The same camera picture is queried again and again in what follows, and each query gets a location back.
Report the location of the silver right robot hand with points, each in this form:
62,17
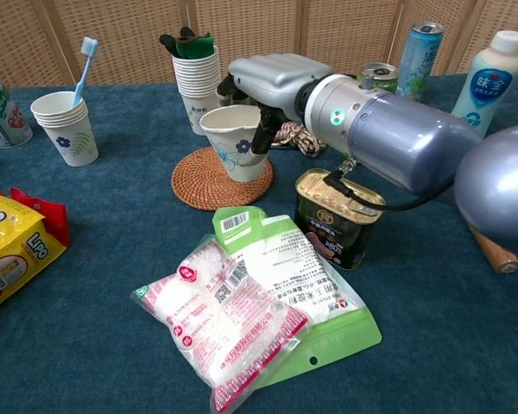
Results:
276,82

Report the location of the white blue-flower paper cup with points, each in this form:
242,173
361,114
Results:
231,148

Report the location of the tall paper cup stack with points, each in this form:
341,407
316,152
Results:
196,82

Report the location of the round woven rattan coaster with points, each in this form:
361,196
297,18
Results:
198,185

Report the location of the woven bamboo folding screen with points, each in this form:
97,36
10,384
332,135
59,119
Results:
112,39

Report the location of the leaf-print paper cup stack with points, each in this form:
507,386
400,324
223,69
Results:
73,138

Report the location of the brown wooden stick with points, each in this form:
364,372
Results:
498,254

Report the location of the dark green black glove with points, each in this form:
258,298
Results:
192,45

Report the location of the green drink can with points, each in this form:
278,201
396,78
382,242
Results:
382,75

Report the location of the light blue drink can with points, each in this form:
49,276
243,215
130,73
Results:
416,64

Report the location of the dark luncheon meat tin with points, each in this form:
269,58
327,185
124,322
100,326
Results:
334,233

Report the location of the green white starch bag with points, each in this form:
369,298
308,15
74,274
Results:
285,254

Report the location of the blue toothbrush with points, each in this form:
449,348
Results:
82,77

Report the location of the white milk drink bottle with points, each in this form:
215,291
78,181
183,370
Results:
488,86

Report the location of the blue table cloth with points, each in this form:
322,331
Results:
112,259

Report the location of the pink white sugar bag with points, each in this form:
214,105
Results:
224,328

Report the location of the white green wipes canister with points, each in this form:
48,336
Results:
4,116

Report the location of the yellow Lipo snack bag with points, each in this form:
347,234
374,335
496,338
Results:
8,254

